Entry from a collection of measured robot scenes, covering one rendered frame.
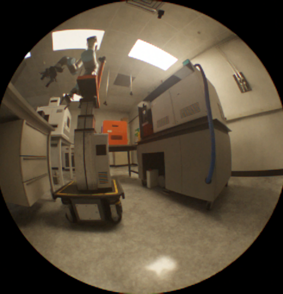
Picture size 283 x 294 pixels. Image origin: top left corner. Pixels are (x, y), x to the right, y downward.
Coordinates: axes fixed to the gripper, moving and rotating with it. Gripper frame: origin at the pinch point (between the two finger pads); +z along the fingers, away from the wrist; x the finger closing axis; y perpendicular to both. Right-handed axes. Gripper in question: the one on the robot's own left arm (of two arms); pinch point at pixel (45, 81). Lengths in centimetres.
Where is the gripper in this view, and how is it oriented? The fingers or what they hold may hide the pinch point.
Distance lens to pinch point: 108.0
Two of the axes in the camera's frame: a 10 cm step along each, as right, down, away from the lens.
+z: -3.5, 9.3, -1.4
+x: 4.5, 0.4, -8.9
